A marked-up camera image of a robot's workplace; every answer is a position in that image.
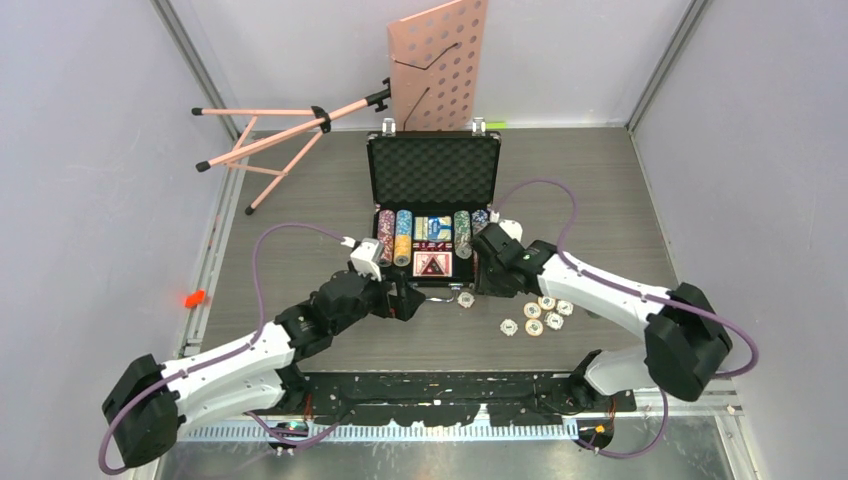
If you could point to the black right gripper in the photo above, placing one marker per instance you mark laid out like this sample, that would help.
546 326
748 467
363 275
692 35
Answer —
486 287

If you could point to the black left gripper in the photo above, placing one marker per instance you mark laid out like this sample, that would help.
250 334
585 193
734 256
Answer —
408 298

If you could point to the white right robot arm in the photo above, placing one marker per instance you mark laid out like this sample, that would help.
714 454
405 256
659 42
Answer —
683 344

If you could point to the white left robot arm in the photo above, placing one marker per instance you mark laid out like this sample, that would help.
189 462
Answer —
153 404

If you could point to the blue Texas Hold'em card deck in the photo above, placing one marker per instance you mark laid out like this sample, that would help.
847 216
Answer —
420 229

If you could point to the triangular all in button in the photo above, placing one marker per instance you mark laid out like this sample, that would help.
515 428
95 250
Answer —
431 267

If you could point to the red backed card deck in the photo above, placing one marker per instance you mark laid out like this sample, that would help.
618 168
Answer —
445 258

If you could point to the green chip stack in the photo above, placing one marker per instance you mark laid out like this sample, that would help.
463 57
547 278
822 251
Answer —
462 234

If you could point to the dark red chip stack left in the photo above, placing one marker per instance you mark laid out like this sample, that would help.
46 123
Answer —
386 256

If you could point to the white 1 chip on table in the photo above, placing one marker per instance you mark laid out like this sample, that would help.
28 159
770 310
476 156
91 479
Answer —
465 299

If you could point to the blue orange chip stack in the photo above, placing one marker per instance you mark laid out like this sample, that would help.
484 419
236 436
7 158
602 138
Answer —
479 220

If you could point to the yellow chip stack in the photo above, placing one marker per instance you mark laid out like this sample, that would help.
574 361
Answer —
402 254

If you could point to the pile of loose poker chips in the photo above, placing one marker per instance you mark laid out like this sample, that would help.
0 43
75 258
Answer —
543 314

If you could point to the light blue chip stack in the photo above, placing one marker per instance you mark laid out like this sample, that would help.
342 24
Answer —
404 223

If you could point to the purple poker chip stack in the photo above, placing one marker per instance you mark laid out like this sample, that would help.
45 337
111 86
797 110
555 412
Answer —
386 222

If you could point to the black aluminium poker case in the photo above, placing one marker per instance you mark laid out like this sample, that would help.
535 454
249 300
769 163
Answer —
435 176

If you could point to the pink perforated music stand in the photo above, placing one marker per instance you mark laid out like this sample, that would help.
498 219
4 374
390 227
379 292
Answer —
434 59

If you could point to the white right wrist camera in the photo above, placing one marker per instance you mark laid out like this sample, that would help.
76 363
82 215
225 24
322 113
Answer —
511 228

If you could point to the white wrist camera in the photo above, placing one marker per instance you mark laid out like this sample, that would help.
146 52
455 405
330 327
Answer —
511 228
365 256

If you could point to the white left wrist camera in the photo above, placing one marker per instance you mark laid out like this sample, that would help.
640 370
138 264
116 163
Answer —
365 256

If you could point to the orange clip on rail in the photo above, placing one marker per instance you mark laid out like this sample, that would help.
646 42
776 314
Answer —
194 299

